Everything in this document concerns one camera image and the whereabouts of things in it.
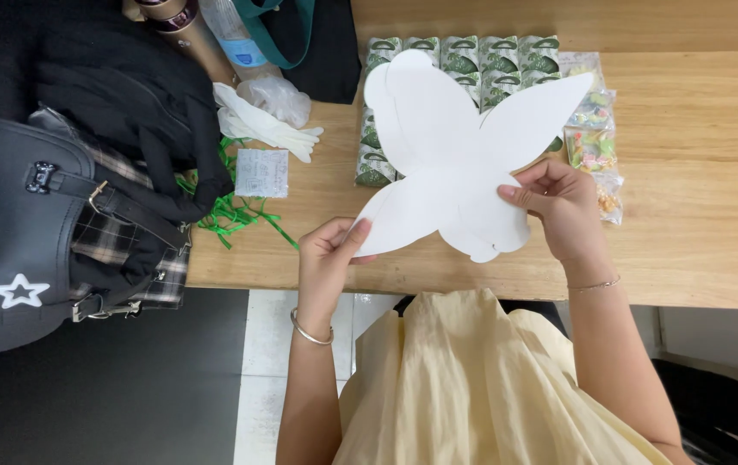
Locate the clear packet of mixed candy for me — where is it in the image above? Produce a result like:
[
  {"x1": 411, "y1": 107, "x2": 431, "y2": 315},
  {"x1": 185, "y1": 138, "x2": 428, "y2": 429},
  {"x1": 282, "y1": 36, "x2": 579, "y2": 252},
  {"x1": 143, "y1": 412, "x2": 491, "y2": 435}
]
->
[{"x1": 564, "y1": 127, "x2": 618, "y2": 173}]

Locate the small white printed packet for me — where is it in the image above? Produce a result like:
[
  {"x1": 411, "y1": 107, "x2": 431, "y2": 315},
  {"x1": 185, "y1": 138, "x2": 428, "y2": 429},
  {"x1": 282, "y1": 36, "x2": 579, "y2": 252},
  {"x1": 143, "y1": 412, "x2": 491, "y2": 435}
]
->
[{"x1": 234, "y1": 148, "x2": 290, "y2": 199}]

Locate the white cardboard box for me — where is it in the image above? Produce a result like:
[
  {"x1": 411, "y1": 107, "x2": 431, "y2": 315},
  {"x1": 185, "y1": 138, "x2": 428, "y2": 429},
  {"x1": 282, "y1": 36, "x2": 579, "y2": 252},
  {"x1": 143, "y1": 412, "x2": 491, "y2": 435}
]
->
[{"x1": 350, "y1": 49, "x2": 596, "y2": 264}]

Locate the pale yellow dress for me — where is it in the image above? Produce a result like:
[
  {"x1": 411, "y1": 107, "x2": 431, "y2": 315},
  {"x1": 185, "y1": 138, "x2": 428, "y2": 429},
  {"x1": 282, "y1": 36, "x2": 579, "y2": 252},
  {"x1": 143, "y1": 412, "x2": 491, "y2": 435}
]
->
[{"x1": 333, "y1": 287, "x2": 675, "y2": 465}]

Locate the black white plaid cloth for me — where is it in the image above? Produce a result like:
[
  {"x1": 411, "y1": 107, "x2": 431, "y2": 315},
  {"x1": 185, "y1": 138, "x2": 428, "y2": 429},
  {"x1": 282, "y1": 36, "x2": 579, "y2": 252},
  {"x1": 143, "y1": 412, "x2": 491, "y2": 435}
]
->
[{"x1": 28, "y1": 106, "x2": 191, "y2": 309}]

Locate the black bag with white stars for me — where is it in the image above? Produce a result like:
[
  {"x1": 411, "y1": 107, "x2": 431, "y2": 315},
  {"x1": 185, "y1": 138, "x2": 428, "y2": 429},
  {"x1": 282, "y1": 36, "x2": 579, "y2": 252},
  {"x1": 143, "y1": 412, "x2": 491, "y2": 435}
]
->
[{"x1": 0, "y1": 113, "x2": 193, "y2": 363}]

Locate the clear plastic water bottle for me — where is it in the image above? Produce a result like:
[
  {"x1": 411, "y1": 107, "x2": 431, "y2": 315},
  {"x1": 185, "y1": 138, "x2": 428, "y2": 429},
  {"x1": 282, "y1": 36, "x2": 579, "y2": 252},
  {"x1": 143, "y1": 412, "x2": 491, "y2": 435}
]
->
[{"x1": 199, "y1": 0, "x2": 283, "y2": 82}]

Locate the clear packet of yellow candy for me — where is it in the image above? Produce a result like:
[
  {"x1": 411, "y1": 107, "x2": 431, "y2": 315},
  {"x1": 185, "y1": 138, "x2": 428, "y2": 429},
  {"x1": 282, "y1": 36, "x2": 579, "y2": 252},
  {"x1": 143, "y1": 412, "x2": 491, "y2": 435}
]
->
[{"x1": 559, "y1": 52, "x2": 604, "y2": 93}]

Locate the clear plastic bag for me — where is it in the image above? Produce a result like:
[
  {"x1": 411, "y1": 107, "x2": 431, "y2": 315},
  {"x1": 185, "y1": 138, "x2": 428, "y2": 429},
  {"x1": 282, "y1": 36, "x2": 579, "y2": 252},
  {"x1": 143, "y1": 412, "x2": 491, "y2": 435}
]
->
[{"x1": 236, "y1": 75, "x2": 312, "y2": 129}]

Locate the clear packet of orange candy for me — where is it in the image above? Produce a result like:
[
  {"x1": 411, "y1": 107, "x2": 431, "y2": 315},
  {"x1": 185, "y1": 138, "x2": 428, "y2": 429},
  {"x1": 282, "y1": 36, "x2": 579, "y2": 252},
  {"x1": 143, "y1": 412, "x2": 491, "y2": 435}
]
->
[{"x1": 591, "y1": 170, "x2": 624, "y2": 226}]

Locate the black bag with teal strap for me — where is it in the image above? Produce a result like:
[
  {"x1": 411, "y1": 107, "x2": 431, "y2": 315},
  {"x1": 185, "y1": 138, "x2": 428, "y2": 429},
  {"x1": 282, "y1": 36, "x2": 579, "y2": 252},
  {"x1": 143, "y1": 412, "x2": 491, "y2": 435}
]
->
[{"x1": 233, "y1": 0, "x2": 363, "y2": 105}]

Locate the silver bangle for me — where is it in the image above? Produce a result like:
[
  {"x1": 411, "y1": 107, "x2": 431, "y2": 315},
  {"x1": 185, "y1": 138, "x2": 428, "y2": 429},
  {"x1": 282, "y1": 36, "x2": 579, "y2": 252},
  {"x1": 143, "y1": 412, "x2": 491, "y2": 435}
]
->
[{"x1": 289, "y1": 307, "x2": 335, "y2": 346}]

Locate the clear packet of green candy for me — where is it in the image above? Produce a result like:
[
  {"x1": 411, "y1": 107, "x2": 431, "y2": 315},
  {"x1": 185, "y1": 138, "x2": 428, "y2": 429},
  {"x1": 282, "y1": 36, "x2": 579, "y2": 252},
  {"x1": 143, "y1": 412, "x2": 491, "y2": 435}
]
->
[{"x1": 568, "y1": 89, "x2": 617, "y2": 130}]

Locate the group of green leaf boxes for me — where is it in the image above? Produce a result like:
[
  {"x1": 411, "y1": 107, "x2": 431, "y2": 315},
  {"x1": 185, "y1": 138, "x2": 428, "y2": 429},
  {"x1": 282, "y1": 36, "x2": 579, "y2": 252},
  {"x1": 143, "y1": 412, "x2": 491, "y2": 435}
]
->
[{"x1": 355, "y1": 35, "x2": 565, "y2": 189}]

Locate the black jacket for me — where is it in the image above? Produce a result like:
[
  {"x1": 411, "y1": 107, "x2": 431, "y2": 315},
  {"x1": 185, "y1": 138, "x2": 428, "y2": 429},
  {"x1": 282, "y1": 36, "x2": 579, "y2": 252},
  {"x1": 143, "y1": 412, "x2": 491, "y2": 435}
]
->
[{"x1": 0, "y1": 0, "x2": 235, "y2": 224}]

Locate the gold thermos bottle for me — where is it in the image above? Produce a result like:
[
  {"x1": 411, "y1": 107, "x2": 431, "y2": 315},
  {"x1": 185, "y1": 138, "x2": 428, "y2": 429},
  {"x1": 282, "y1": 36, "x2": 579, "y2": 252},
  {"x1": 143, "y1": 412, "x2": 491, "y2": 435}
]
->
[{"x1": 122, "y1": 0, "x2": 239, "y2": 89}]

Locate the bunch of green ribbons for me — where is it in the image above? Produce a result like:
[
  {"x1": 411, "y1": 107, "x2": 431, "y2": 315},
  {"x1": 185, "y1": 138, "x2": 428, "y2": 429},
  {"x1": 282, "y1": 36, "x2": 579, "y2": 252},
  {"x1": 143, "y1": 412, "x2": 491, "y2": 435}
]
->
[{"x1": 175, "y1": 136, "x2": 300, "y2": 252}]

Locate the thin gold bracelet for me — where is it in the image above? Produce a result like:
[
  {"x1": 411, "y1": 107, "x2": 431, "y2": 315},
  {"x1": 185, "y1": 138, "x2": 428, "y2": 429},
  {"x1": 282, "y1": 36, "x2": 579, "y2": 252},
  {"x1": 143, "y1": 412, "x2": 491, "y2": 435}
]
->
[{"x1": 567, "y1": 275, "x2": 622, "y2": 293}]

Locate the dark furniture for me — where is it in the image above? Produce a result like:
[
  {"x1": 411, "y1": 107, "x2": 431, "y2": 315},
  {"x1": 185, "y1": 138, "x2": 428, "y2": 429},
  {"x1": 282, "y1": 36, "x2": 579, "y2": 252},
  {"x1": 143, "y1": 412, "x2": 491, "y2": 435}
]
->
[{"x1": 652, "y1": 358, "x2": 738, "y2": 465}]

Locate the white latex glove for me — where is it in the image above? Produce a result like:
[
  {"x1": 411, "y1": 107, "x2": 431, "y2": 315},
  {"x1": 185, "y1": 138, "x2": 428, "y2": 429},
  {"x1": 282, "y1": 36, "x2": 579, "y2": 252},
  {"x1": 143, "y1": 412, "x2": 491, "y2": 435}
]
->
[
  {"x1": 213, "y1": 82, "x2": 325, "y2": 147},
  {"x1": 217, "y1": 106, "x2": 316, "y2": 164}
]

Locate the person's left hand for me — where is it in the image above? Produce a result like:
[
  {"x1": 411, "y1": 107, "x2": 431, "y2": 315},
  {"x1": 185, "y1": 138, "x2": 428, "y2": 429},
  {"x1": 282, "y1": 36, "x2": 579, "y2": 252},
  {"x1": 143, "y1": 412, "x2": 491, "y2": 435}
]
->
[{"x1": 297, "y1": 217, "x2": 378, "y2": 324}]

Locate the person's right hand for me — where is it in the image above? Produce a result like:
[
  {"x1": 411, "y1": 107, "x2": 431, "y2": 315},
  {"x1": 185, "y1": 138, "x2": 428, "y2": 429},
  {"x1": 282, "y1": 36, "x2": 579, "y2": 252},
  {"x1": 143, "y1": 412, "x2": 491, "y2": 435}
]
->
[{"x1": 497, "y1": 159, "x2": 613, "y2": 266}]

